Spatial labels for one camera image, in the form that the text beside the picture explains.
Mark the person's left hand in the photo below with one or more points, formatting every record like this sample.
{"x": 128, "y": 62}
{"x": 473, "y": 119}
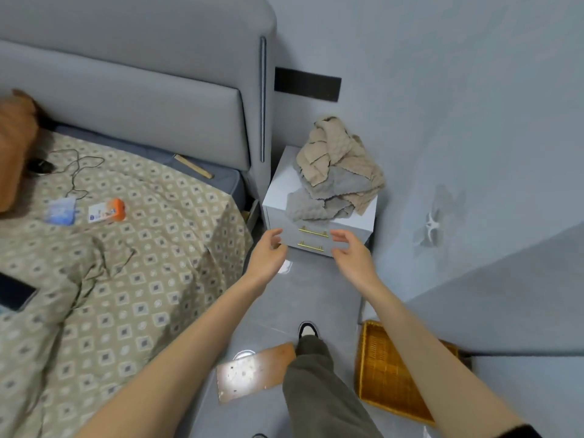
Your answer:
{"x": 262, "y": 264}

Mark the person's right hand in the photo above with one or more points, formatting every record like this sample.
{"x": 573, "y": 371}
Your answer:
{"x": 358, "y": 264}

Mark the person's right thumb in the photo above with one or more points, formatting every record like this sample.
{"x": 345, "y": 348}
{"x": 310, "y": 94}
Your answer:
{"x": 340, "y": 235}

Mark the person's left thumb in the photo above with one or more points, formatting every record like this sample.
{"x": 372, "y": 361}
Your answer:
{"x": 273, "y": 236}

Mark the person's right forearm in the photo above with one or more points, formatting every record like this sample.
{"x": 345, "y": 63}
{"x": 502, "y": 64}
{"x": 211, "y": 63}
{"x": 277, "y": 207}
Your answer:
{"x": 433, "y": 355}

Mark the person's left forearm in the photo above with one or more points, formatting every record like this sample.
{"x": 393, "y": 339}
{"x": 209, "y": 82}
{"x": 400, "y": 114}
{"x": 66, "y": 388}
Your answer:
{"x": 182, "y": 355}

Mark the white nightstand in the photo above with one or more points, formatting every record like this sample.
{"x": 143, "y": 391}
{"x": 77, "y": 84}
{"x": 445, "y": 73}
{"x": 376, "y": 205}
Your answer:
{"x": 278, "y": 209}

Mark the grey quilted towel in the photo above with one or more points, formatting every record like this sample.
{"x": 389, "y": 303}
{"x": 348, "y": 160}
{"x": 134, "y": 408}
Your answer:
{"x": 310, "y": 202}

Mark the beige quilted towel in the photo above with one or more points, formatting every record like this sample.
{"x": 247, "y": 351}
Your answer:
{"x": 333, "y": 150}

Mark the black and white shoe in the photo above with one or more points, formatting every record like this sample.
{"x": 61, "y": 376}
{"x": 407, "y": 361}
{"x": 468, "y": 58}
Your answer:
{"x": 308, "y": 330}

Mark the wooden stick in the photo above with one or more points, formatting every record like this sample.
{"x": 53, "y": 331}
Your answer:
{"x": 194, "y": 166}

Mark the brown wooden board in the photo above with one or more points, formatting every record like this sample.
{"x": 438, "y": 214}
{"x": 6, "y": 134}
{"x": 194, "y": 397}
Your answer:
{"x": 251, "y": 376}

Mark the beige patterned bedspread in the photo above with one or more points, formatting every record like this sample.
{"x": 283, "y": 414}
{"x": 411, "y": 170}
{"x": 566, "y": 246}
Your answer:
{"x": 137, "y": 278}

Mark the wicker basket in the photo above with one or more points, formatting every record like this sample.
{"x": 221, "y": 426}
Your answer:
{"x": 388, "y": 378}

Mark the olive trouser leg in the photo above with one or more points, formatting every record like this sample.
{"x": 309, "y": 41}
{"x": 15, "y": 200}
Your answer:
{"x": 319, "y": 392}

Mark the orange and white packet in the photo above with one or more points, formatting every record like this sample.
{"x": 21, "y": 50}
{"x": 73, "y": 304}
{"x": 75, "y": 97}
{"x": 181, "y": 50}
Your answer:
{"x": 107, "y": 211}

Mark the grey upholstered headboard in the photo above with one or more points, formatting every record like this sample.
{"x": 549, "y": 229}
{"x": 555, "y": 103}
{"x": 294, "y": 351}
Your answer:
{"x": 137, "y": 86}

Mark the blue plastic packet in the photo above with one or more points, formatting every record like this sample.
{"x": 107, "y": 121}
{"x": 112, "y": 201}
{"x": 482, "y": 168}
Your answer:
{"x": 61, "y": 212}

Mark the small black device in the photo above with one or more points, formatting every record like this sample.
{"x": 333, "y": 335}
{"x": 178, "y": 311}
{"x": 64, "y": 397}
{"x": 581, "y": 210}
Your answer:
{"x": 40, "y": 166}

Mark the dark blue flat item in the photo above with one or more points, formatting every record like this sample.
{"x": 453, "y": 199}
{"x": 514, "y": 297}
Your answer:
{"x": 16, "y": 291}

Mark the black sleeve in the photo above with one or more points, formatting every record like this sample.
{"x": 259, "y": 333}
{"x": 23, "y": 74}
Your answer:
{"x": 529, "y": 432}

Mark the orange pillow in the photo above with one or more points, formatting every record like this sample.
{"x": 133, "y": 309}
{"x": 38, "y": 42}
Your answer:
{"x": 16, "y": 145}

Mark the white wall hook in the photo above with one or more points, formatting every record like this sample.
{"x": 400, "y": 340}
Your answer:
{"x": 432, "y": 230}

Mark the black wall panel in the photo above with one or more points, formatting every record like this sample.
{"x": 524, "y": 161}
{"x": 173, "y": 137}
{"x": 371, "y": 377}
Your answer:
{"x": 308, "y": 84}

